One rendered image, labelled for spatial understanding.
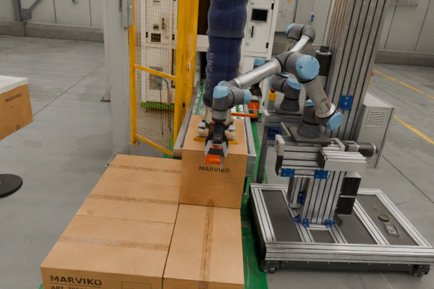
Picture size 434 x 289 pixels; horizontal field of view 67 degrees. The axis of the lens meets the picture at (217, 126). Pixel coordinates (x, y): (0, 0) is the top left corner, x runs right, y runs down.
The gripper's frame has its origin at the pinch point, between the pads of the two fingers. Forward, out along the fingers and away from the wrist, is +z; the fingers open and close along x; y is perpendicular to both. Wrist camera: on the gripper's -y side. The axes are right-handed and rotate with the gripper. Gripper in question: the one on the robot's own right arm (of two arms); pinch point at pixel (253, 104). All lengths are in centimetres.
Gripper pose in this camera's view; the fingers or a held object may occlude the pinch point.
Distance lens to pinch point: 251.8
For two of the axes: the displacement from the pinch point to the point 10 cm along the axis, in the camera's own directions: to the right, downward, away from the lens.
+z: -0.8, 9.2, 3.8
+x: 10.0, 0.9, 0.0
